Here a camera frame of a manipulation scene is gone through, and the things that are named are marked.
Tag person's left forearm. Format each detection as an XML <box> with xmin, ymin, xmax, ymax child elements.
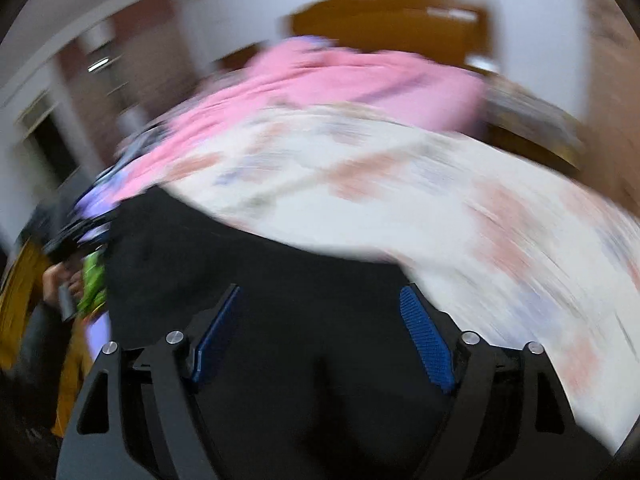
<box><xmin>10</xmin><ymin>302</ymin><xmax>68</xmax><ymax>421</ymax></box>

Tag pink blanket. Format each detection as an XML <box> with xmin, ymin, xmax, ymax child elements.
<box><xmin>117</xmin><ymin>35</ymin><xmax>488</xmax><ymax>201</ymax></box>

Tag green printed item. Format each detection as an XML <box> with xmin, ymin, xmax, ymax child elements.
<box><xmin>76</xmin><ymin>251</ymin><xmax>108</xmax><ymax>315</ymax></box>

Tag purple cloth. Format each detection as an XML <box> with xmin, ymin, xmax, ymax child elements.
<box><xmin>74</xmin><ymin>125</ymin><xmax>168</xmax><ymax>243</ymax></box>

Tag brown wooden headboard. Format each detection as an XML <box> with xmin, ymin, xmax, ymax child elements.
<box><xmin>287</xmin><ymin>0</ymin><xmax>501</xmax><ymax>73</ymax></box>

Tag person's left hand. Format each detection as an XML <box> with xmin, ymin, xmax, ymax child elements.
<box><xmin>44</xmin><ymin>262</ymin><xmax>85</xmax><ymax>313</ymax></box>

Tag light wooden wardrobe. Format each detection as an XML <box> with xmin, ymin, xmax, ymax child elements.
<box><xmin>582</xmin><ymin>0</ymin><xmax>640</xmax><ymax>201</ymax></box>

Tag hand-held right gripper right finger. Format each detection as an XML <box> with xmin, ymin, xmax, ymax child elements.
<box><xmin>399</xmin><ymin>283</ymin><xmax>617</xmax><ymax>480</ymax></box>

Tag reddish brown door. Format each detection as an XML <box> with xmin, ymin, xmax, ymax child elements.
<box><xmin>54</xmin><ymin>0</ymin><xmax>177</xmax><ymax>128</ymax></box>

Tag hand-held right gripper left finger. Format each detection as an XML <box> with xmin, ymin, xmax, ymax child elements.
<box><xmin>54</xmin><ymin>284</ymin><xmax>242</xmax><ymax>480</ymax></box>

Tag floral bed sheet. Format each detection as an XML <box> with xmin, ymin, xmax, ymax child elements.
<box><xmin>120</xmin><ymin>102</ymin><xmax>640</xmax><ymax>456</ymax></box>

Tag black pants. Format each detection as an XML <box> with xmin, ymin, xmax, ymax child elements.
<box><xmin>102</xmin><ymin>186</ymin><xmax>466</xmax><ymax>480</ymax></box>

